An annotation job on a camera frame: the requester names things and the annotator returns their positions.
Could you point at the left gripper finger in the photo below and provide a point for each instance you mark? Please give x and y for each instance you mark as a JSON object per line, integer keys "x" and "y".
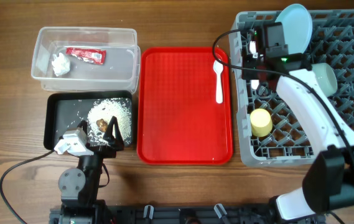
{"x": 112, "y": 134}
{"x": 82, "y": 130}

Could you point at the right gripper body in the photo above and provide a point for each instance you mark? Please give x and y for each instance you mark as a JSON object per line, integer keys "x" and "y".
{"x": 246, "y": 63}

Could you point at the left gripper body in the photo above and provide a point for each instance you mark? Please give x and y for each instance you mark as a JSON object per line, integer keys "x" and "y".
{"x": 105, "y": 152}

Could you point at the food scraps and rice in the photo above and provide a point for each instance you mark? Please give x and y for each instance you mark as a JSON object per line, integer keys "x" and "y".
{"x": 98, "y": 113}

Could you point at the white plastic spoon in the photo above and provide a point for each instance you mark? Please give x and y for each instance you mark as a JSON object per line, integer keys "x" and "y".
{"x": 218, "y": 68}

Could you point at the light blue plate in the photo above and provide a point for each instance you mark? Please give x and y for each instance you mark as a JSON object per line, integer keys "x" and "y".
{"x": 297, "y": 27}

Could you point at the yellow plastic cup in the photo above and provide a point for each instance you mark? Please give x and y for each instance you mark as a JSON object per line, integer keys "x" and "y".
{"x": 261, "y": 123}

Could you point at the mint green bowl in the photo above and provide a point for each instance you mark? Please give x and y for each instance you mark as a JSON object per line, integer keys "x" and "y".
{"x": 326, "y": 78}

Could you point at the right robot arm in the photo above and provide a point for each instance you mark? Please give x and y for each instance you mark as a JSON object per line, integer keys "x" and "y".
{"x": 329, "y": 183}

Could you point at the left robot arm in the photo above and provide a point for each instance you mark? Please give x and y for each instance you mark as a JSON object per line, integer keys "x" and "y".
{"x": 79, "y": 186}

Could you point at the black waste tray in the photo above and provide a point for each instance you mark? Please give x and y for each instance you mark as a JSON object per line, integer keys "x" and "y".
{"x": 66, "y": 110}

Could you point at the clear plastic waste bin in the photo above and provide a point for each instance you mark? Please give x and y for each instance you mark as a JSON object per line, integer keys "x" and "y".
{"x": 120, "y": 70}

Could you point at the grey dishwasher rack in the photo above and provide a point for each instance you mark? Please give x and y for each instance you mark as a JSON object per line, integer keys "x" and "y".
{"x": 332, "y": 42}

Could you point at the crumpled white tissue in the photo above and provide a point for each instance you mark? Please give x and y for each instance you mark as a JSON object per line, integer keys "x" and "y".
{"x": 61, "y": 64}

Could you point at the red serving tray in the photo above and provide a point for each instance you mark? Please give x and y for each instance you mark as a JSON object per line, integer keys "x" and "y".
{"x": 179, "y": 120}

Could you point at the red snack wrapper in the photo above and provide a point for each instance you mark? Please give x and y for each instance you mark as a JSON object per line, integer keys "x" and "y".
{"x": 94, "y": 56}

